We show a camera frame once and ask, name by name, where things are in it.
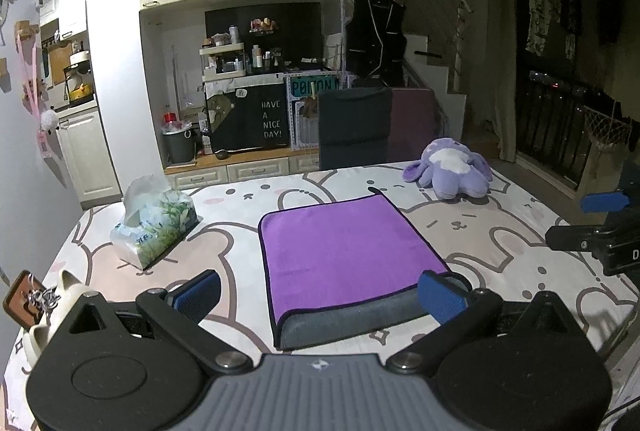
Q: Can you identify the bunny print tablecloth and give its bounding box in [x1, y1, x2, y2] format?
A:
[2, 159, 640, 431]

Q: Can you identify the purple and grey towel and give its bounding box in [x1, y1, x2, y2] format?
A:
[258, 191, 452, 351]

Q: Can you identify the white drawer cabinet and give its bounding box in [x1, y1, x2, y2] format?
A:
[165, 147, 319, 190]

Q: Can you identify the purple plush toy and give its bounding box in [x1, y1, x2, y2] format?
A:
[402, 138, 492, 200]

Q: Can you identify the maroon panel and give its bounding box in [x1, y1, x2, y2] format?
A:
[388, 88, 439, 162]

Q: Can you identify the black hanging jacket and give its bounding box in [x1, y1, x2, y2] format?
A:
[346, 0, 407, 88]

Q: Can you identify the white storage rack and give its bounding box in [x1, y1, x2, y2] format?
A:
[200, 42, 246, 82]

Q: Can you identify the black have a nice day cloth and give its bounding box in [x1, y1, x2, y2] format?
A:
[205, 79, 291, 154]

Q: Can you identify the white kitchen cabinet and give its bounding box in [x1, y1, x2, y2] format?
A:
[58, 101, 122, 205]

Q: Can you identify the dark folded chair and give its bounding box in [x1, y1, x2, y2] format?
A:
[318, 87, 393, 170]

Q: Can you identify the brown square coaster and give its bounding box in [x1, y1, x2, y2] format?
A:
[2, 269, 46, 330]

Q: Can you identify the cream cat-ear cup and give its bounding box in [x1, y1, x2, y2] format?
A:
[22, 269, 96, 368]

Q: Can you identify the teal lettered sign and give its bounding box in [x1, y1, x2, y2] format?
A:
[285, 73, 341, 103]

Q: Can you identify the green floral tissue pack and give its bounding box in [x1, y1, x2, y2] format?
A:
[110, 174, 198, 271]

